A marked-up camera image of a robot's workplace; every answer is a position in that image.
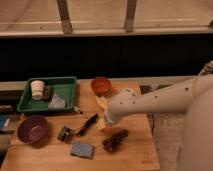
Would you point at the red yellow apple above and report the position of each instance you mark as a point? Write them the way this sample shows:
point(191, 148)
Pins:
point(107, 129)

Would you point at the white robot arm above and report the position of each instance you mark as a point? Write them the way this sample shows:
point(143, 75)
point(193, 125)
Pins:
point(194, 98)

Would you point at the red bowl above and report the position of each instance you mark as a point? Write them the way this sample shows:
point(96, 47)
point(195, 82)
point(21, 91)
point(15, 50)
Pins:
point(100, 85)

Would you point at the purple bowl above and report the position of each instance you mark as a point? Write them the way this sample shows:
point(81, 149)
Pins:
point(32, 129)

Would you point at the yellow banana piece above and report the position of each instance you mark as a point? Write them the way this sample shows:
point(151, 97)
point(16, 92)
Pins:
point(102, 102)

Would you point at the yellow cheese wedge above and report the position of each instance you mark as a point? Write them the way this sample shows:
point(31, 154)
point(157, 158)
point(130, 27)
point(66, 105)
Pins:
point(101, 124)

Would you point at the green plastic tray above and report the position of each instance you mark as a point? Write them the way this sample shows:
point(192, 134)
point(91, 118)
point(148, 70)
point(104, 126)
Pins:
point(65, 87)

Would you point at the clear plastic bag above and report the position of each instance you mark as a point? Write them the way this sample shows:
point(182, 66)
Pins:
point(57, 102)

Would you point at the dark block in tray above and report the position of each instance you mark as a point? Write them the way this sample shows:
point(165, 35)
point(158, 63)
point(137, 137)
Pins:
point(47, 95)

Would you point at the dark grape bunch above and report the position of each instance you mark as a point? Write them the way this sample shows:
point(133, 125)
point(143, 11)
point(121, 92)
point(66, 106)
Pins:
point(113, 143)

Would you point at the black dish brush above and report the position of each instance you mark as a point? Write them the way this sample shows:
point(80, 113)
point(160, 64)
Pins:
point(66, 133)

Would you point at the blue sponge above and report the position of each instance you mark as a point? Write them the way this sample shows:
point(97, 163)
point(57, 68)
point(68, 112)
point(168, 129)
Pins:
point(82, 149)

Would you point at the white paper cup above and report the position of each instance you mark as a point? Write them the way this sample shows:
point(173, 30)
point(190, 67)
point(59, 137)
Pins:
point(37, 89)

